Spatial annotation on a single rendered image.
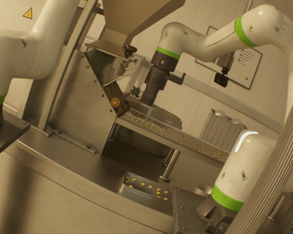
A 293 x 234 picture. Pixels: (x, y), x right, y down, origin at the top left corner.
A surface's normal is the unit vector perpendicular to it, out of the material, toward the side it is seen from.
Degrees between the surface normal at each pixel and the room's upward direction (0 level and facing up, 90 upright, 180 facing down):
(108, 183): 0
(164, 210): 0
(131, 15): 114
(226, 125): 90
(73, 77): 90
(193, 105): 90
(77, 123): 90
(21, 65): 99
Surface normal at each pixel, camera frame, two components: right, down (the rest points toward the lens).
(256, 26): -0.85, 0.43
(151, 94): 0.00, -0.13
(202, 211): -0.60, -0.67
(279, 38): 0.04, 0.78
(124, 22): -0.29, 0.53
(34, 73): 0.47, 0.85
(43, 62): 0.80, 0.42
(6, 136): 0.39, -0.89
